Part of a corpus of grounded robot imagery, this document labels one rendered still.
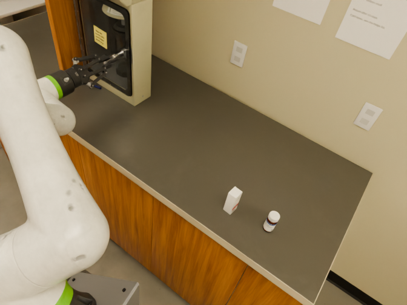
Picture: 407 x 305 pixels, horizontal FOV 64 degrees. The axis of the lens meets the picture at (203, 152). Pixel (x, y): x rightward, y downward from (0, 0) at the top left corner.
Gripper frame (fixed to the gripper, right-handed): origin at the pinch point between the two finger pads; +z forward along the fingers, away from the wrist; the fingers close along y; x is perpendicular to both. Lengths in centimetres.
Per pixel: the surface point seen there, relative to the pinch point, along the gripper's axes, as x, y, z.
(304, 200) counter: -52, -83, 10
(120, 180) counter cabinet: 7, -45, -22
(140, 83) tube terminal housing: 1.6, -14.6, 9.5
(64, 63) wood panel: 29.4, 10.0, -2.5
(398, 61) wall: -86, -51, 49
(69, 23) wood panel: 17.1, 22.4, 4.1
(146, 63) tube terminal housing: -4.6, -8.3, 13.0
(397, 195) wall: -69, -110, 48
